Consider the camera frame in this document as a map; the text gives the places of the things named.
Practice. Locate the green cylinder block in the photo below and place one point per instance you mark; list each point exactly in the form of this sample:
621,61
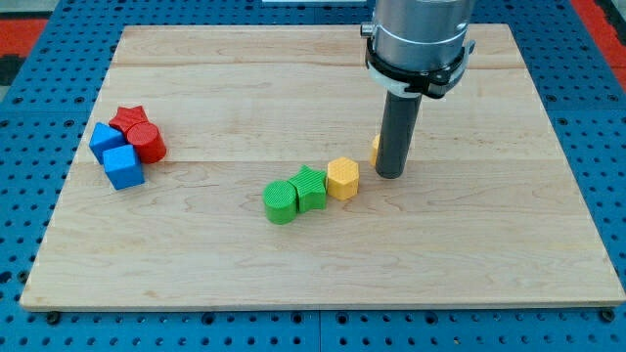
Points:
280,204

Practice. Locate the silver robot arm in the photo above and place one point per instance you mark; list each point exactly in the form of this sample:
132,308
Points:
414,49

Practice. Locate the blue pentagon block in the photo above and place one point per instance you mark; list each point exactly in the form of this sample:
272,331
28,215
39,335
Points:
105,138

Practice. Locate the green star block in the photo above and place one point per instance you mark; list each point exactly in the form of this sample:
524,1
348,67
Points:
310,186

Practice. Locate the wooden board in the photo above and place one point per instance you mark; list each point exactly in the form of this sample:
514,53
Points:
486,214

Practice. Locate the yellow hexagon block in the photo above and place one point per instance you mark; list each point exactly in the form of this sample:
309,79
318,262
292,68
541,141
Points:
342,178

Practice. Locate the blue cube block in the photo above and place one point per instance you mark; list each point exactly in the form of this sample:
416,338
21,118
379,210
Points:
123,167

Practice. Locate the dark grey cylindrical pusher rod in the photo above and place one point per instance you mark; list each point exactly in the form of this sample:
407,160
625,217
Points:
396,133

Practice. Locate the red star block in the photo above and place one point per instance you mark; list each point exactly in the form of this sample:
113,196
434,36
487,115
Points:
126,118

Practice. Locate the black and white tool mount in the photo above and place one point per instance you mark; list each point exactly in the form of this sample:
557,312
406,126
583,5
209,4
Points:
408,84

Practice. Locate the yellow heart block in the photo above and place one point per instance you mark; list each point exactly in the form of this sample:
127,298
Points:
374,150

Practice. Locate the red cylinder block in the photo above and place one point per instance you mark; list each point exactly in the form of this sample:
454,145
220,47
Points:
146,139

